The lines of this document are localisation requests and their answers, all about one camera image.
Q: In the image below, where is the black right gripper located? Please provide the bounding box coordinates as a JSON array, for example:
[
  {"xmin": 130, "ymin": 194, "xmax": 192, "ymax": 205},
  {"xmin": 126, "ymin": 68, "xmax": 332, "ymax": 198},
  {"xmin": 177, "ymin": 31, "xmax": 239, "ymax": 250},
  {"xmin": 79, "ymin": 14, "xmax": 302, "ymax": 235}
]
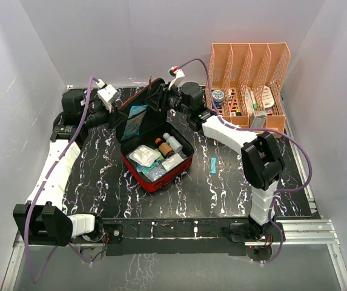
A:
[{"xmin": 144, "ymin": 82, "xmax": 191, "ymax": 117}]

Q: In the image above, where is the blue cotton swab packet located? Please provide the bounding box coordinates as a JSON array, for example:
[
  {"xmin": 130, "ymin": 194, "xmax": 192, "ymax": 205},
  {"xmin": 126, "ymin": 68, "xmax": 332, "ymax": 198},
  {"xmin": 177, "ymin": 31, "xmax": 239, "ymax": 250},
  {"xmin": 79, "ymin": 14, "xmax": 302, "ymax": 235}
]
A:
[{"xmin": 122, "ymin": 105, "xmax": 148, "ymax": 140}]

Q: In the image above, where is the white gauze pad packet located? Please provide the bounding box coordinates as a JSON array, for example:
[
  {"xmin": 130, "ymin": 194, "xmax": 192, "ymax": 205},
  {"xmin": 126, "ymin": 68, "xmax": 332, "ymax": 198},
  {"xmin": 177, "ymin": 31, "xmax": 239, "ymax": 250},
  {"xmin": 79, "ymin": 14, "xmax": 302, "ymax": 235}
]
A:
[{"xmin": 127, "ymin": 145, "xmax": 161, "ymax": 167}]

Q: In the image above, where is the brown bottle orange cap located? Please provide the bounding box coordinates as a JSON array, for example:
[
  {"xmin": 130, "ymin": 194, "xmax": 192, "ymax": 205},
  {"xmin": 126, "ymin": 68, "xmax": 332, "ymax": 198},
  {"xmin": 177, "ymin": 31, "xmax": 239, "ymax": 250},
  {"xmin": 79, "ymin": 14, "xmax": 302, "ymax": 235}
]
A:
[{"xmin": 154, "ymin": 138, "xmax": 174, "ymax": 158}]

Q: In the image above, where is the red black medicine case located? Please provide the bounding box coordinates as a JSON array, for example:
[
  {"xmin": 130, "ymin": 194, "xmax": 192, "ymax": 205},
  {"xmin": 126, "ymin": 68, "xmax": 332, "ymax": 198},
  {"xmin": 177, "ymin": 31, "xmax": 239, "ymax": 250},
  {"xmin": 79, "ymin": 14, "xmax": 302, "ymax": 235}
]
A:
[{"xmin": 115, "ymin": 78, "xmax": 195, "ymax": 193}]

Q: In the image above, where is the white plastic bottle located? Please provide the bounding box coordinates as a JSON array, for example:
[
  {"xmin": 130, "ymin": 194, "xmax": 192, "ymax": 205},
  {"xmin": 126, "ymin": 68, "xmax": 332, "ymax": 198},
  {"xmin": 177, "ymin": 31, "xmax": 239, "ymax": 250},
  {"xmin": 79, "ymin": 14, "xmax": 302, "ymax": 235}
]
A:
[{"xmin": 163, "ymin": 133, "xmax": 183, "ymax": 153}]

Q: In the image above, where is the clear bag white gauze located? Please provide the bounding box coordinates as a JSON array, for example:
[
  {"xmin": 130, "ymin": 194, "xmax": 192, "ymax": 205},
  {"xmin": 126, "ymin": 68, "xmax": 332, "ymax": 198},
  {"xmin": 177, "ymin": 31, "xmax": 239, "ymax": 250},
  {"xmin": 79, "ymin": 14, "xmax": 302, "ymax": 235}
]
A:
[{"xmin": 161, "ymin": 153, "xmax": 184, "ymax": 172}]

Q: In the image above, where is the clear bag blue mask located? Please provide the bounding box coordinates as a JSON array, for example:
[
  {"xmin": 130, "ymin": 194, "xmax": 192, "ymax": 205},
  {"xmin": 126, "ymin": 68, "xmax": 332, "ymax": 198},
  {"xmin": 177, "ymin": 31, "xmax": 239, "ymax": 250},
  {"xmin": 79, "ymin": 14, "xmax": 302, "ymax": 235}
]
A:
[{"xmin": 145, "ymin": 167, "xmax": 166, "ymax": 182}]

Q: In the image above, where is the clear bag blue bandage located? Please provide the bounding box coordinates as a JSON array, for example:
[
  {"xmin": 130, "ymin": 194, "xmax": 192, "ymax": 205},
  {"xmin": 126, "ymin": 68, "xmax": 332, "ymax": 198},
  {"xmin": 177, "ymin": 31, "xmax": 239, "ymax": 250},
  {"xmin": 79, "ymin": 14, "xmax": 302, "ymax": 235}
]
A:
[{"xmin": 136, "ymin": 162, "xmax": 160, "ymax": 175}]

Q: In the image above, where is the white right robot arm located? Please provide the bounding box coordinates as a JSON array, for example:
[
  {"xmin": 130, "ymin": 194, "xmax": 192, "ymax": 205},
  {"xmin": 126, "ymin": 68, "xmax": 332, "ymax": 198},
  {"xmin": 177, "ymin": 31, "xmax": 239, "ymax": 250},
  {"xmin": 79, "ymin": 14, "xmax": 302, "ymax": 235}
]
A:
[{"xmin": 145, "ymin": 67, "xmax": 285, "ymax": 241}]

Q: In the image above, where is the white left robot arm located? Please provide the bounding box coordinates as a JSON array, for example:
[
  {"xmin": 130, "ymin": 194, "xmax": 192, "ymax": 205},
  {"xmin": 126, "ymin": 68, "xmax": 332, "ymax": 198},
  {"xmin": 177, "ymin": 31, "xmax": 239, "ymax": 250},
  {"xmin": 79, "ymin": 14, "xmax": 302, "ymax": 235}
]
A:
[{"xmin": 13, "ymin": 78, "xmax": 127, "ymax": 246}]

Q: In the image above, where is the round blue patterned tin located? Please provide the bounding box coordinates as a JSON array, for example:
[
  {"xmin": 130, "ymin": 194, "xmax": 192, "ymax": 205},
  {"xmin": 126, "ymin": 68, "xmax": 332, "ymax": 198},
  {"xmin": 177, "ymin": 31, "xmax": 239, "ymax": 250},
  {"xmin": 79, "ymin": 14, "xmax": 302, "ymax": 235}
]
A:
[{"xmin": 211, "ymin": 90, "xmax": 226, "ymax": 109}]

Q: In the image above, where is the small teal sachet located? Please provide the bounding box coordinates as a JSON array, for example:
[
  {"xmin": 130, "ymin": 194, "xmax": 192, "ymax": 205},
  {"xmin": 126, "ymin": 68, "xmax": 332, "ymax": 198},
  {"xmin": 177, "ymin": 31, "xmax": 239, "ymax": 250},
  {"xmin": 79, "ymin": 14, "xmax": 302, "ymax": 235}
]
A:
[{"xmin": 210, "ymin": 158, "xmax": 216, "ymax": 175}]

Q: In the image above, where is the peach plastic desk organizer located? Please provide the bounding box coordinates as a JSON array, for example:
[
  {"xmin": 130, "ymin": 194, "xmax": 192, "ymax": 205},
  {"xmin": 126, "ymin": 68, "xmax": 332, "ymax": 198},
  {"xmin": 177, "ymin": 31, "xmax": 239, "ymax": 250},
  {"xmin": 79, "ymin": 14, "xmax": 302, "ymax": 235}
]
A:
[{"xmin": 208, "ymin": 42, "xmax": 291, "ymax": 132}]

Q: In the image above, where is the grey stapler box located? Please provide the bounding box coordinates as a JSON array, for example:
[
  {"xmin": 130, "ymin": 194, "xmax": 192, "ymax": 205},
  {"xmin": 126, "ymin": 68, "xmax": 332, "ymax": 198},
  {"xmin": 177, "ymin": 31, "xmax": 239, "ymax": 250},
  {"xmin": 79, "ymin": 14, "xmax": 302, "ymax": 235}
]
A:
[{"xmin": 249, "ymin": 110, "xmax": 267, "ymax": 128}]

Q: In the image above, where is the pink white card pack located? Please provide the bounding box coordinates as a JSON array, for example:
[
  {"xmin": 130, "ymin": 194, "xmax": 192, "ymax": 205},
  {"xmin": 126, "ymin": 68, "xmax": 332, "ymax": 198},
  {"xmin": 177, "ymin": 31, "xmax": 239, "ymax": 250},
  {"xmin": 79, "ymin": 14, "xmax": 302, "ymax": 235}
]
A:
[{"xmin": 262, "ymin": 86, "xmax": 275, "ymax": 109}]

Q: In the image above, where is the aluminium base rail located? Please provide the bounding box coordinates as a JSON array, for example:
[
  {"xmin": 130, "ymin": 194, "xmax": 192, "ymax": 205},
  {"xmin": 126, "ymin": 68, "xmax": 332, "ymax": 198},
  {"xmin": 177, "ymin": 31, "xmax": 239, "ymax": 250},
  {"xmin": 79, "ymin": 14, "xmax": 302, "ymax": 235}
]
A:
[{"xmin": 28, "ymin": 218, "xmax": 339, "ymax": 246}]

